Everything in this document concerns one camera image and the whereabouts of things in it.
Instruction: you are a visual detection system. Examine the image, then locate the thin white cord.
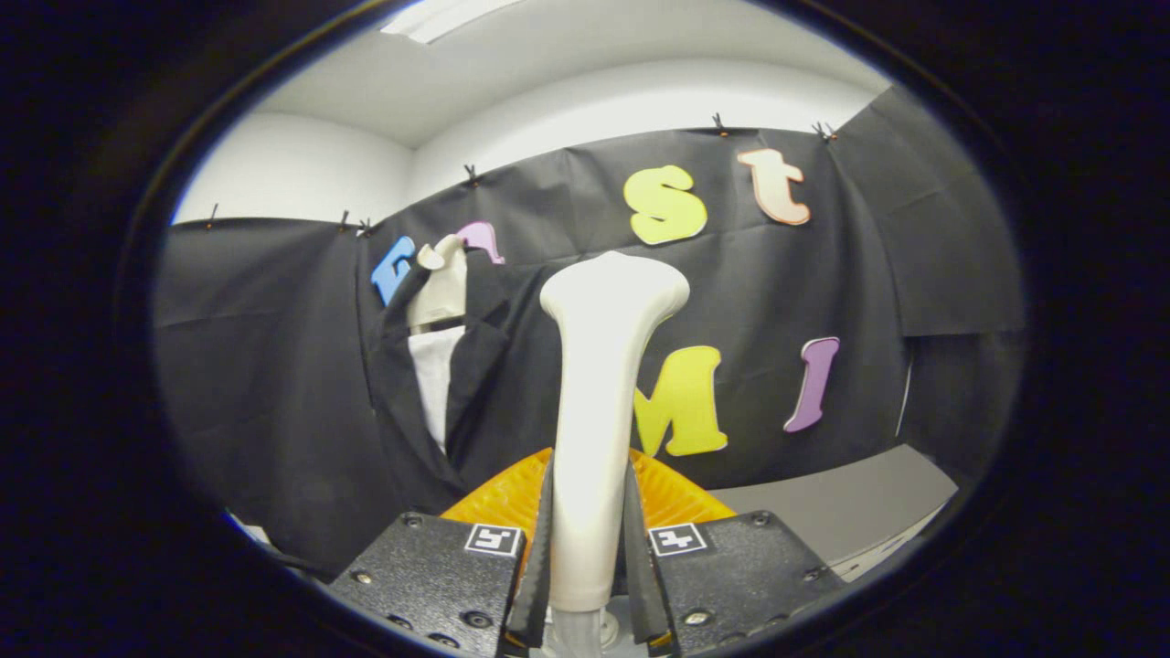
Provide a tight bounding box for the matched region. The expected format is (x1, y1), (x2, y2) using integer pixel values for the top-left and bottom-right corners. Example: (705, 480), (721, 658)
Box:
(896, 343), (915, 438)

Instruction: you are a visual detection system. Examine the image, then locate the black backdrop cloth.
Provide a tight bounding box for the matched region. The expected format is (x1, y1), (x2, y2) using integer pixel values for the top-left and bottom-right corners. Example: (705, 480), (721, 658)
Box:
(154, 87), (1026, 577)

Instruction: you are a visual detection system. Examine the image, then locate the long ceiling light panel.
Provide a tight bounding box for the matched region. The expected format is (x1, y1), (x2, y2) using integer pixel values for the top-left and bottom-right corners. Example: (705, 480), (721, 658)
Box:
(379, 0), (527, 45)

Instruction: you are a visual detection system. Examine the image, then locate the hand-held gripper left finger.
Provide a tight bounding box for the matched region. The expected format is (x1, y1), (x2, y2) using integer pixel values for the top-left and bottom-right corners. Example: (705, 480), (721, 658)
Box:
(329, 448), (556, 657)

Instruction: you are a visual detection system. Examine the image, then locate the row of black cloth clips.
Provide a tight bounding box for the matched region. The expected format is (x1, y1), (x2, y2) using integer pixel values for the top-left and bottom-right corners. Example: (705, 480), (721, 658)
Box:
(206, 111), (840, 239)

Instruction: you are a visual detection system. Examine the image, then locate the white garment steamer head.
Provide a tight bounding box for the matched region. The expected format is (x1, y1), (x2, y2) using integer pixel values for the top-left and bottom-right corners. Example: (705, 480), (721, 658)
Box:
(539, 251), (691, 613)

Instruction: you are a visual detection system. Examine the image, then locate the grey cabinet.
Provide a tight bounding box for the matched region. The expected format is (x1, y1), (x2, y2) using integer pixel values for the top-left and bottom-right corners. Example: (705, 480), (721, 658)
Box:
(708, 445), (959, 583)

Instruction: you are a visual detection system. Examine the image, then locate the white shirt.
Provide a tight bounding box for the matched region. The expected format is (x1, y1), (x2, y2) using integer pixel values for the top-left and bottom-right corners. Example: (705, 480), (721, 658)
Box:
(407, 327), (465, 455)

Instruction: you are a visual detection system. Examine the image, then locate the black blazer jacket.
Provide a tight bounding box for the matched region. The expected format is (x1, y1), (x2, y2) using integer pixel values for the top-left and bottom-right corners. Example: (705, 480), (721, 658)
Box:
(364, 251), (568, 513)

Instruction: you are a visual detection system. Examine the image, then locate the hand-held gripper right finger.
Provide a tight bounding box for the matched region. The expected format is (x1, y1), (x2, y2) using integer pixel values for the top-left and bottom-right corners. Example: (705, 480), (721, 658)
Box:
(624, 448), (846, 654)

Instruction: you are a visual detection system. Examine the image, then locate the white clothes hanger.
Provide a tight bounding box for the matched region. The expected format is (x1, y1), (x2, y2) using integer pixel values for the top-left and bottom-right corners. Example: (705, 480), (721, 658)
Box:
(407, 234), (469, 330)

